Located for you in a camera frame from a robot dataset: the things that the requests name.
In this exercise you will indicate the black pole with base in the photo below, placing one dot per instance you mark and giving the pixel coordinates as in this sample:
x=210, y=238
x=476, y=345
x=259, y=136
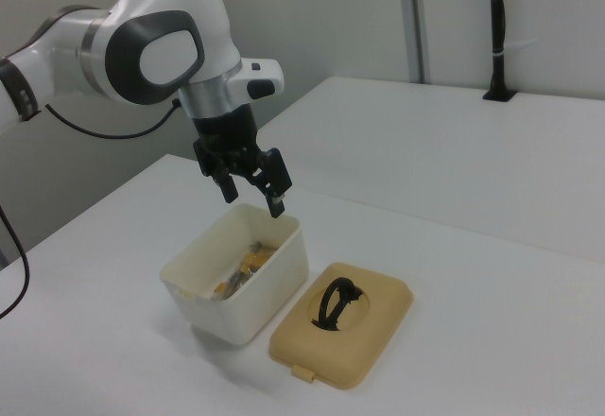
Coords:
x=497, y=23

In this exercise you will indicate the grey partition post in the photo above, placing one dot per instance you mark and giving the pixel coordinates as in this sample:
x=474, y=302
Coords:
x=413, y=19

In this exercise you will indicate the white plastic tool case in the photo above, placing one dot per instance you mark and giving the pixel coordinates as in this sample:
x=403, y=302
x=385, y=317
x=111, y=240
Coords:
x=264, y=293

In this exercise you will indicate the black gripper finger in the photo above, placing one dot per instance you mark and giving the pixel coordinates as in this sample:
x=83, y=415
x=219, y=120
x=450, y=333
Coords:
x=229, y=184
x=276, y=175

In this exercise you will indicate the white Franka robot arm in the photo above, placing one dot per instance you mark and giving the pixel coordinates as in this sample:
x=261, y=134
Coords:
x=160, y=52

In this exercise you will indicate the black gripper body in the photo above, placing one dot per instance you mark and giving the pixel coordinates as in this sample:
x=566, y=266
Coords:
x=229, y=127

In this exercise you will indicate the clear bag of yellow parts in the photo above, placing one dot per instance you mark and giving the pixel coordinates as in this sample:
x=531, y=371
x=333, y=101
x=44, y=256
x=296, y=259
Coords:
x=248, y=267

